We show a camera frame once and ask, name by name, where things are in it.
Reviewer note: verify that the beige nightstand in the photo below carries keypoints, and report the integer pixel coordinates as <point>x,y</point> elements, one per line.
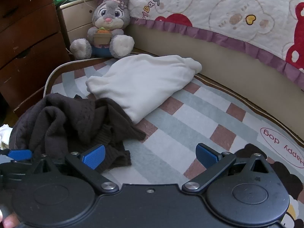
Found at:
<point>76,16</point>

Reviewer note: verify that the checked printed mat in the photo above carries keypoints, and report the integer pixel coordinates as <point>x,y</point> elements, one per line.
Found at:
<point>190,128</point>

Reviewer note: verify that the bear printed quilt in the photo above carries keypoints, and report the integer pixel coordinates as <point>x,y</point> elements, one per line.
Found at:
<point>213,4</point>

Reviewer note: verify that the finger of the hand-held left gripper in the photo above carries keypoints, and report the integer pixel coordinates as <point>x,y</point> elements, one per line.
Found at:
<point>20,154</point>

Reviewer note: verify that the brown wooden drawer chest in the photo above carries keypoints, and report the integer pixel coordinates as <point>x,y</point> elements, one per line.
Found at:
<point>28,40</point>

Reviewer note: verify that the grey plush rabbit toy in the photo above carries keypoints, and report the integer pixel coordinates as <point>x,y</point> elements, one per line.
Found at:
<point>109,16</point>

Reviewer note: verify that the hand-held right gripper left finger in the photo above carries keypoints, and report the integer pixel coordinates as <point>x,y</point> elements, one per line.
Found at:
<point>95,155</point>

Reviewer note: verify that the brown knitted sweater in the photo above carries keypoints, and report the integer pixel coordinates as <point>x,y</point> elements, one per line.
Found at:
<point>59,123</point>

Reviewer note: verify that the white folded garment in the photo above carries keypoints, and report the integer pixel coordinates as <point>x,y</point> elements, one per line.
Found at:
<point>142,80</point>

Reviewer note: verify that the person's left hand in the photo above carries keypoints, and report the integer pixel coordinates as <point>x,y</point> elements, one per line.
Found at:
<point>8,222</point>

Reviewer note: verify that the white crumpled cloth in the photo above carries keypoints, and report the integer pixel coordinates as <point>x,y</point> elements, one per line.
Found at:
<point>4,133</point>

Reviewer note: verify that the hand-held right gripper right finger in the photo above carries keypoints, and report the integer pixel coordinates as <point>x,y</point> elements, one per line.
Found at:
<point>205,155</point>

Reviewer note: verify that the beige bed base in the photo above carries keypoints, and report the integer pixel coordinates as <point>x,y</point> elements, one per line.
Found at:
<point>190,49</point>

